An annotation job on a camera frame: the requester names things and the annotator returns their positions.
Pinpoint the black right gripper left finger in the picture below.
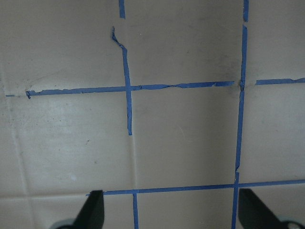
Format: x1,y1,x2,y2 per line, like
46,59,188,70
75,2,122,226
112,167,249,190
72,190,105,229

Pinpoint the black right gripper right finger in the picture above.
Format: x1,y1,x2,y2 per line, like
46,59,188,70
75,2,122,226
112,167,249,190
238,188,287,229

